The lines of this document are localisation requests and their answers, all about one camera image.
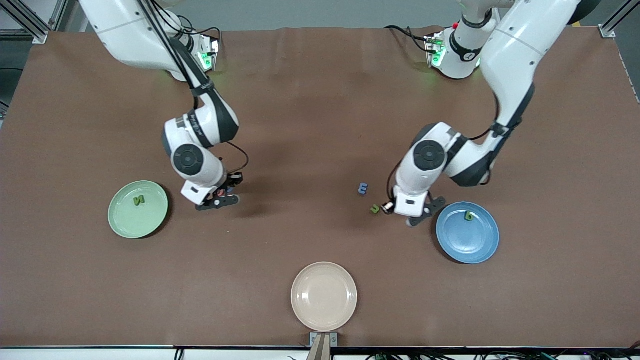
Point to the green capital letter N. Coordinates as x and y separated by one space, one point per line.
138 200

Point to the beige plate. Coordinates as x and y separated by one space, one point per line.
324 297

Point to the green small letter b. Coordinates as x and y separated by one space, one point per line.
469 216

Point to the blue small letter m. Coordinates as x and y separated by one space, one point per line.
363 188

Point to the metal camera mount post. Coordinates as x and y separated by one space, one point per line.
322 350

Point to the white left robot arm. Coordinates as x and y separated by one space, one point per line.
520 55

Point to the metal connector plate green light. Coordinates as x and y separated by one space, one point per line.
434 50
210 50

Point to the brown table cover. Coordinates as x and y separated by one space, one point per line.
320 125

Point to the aluminium frame with diagonal bars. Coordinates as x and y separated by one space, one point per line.
39 36

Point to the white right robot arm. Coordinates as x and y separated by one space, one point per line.
130 35

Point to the blue plate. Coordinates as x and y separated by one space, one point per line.
467 245

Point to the aluminium frame corner post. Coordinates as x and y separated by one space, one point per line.
607 31

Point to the green small letter u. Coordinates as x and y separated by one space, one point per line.
377 210

